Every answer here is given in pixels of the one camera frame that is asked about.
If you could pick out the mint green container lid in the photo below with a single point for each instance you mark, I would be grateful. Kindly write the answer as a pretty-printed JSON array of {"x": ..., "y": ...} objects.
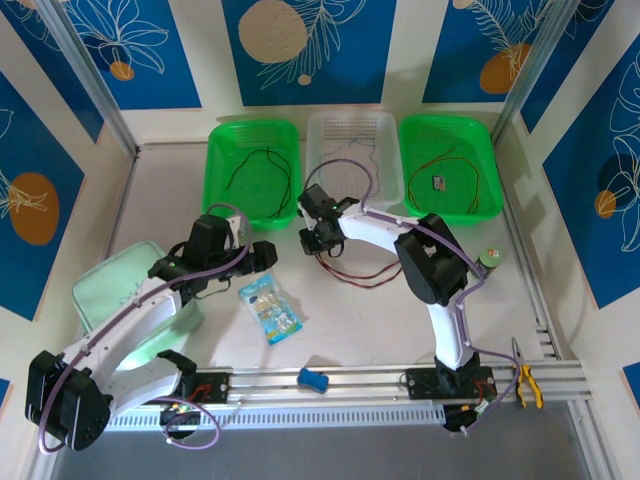
[{"x": 110, "y": 280}]

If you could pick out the white plastic basket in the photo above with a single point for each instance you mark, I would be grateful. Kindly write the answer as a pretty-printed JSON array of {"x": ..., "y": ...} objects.
[{"x": 345, "y": 130}]

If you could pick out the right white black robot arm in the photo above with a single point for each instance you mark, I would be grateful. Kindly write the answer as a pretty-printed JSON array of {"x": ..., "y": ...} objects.
[{"x": 450, "y": 330}]

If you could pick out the blue clip on rail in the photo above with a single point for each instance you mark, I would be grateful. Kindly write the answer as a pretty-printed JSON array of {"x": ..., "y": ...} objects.
[{"x": 312, "y": 380}]

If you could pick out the aluminium rail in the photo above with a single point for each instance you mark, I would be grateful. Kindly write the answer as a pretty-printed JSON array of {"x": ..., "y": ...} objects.
[{"x": 360, "y": 385}]

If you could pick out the yellow pliers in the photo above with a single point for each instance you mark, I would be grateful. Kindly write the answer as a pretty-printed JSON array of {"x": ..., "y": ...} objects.
[{"x": 530, "y": 390}]

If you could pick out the aluminium post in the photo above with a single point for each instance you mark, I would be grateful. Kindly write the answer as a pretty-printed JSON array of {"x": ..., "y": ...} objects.
[
  {"x": 87, "y": 75},
  {"x": 534, "y": 75}
]

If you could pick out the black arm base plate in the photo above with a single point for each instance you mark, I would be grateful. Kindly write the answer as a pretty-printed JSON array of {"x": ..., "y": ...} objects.
[
  {"x": 422, "y": 385},
  {"x": 215, "y": 387}
]

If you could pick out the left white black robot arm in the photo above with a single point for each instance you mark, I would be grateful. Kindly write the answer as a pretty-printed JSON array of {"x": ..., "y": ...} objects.
[{"x": 140, "y": 320}]

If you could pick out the green plastic basket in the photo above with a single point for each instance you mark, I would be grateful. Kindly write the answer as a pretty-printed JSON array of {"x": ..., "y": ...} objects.
[
  {"x": 260, "y": 135},
  {"x": 450, "y": 130}
]

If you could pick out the small black card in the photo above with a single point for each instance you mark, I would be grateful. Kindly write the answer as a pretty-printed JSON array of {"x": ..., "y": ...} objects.
[{"x": 438, "y": 183}]

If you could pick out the blue snack packet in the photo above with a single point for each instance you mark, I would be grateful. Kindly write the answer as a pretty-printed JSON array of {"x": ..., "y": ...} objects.
[{"x": 270, "y": 310}]

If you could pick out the green can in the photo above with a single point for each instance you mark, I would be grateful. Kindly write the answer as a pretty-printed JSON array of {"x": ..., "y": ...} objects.
[{"x": 492, "y": 257}]

